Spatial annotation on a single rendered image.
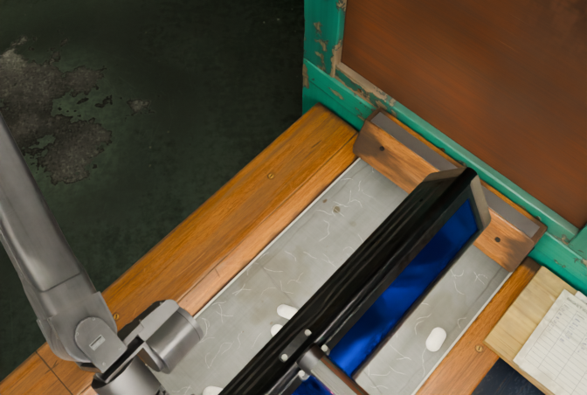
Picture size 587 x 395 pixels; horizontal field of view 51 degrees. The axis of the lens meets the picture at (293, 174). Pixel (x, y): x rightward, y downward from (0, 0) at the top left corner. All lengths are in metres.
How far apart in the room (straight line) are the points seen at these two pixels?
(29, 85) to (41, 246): 1.57
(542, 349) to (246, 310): 0.41
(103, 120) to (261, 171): 1.14
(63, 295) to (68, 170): 1.32
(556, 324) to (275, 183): 0.46
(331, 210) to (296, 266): 0.11
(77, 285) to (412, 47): 0.51
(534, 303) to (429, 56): 0.38
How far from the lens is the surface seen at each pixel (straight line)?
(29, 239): 0.70
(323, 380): 0.52
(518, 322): 0.93
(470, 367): 0.91
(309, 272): 0.95
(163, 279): 0.93
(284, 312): 0.91
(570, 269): 0.96
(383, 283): 0.56
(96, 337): 0.70
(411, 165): 0.92
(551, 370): 0.93
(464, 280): 0.97
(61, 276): 0.70
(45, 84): 2.22
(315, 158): 1.01
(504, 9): 0.73
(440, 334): 0.92
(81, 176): 1.98
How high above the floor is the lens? 1.62
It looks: 60 degrees down
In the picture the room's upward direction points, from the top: straight up
